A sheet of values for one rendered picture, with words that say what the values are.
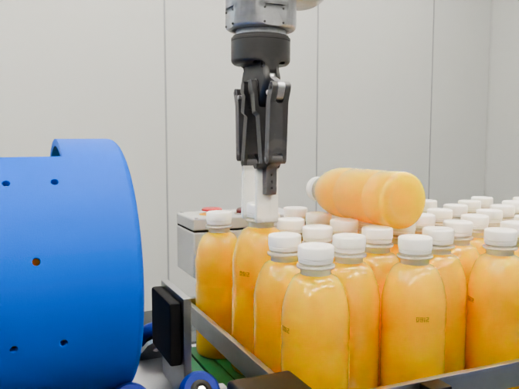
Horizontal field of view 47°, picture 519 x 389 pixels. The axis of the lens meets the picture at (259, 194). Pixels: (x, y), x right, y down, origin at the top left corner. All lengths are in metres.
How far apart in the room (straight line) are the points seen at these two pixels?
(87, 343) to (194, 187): 3.27
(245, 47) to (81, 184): 0.27
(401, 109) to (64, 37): 2.58
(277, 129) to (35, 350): 0.36
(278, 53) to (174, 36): 3.08
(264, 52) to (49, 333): 0.40
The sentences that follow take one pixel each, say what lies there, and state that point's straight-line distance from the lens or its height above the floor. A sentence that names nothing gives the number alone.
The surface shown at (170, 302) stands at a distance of 0.71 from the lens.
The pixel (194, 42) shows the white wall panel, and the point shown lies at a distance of 3.87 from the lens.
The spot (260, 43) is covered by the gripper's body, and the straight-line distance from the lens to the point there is 0.75.
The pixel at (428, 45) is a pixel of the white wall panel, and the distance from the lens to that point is 5.11.
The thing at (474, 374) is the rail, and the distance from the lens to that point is 0.73.
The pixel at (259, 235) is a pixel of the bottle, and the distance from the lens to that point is 0.76.
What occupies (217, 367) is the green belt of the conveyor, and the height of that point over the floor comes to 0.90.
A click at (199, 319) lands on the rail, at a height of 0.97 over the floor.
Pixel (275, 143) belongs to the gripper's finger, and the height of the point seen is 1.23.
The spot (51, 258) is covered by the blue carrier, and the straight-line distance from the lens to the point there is 0.57.
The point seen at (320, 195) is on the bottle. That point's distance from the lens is 0.89.
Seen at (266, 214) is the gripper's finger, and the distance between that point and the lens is 0.76.
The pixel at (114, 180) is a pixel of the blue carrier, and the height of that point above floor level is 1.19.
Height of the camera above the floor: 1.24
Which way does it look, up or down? 6 degrees down
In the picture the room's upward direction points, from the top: straight up
